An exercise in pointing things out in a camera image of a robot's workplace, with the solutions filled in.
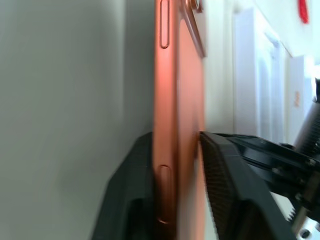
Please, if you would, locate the white door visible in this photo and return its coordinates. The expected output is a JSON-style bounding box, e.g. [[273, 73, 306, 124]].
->
[[231, 7, 288, 145]]

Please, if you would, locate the orange smartphone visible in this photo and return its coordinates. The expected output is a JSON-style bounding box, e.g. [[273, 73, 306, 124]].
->
[[152, 0, 209, 240]]

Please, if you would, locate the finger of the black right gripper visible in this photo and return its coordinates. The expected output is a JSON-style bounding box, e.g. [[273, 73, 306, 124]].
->
[[227, 133, 311, 173]]

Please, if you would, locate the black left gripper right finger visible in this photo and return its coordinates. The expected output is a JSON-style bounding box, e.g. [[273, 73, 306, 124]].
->
[[199, 131, 299, 240]]

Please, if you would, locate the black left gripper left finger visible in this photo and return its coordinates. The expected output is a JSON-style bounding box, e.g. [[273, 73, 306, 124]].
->
[[90, 130, 155, 240]]

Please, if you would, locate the red hanging ornament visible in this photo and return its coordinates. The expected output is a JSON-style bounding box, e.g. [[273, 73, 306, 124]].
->
[[297, 0, 311, 25]]

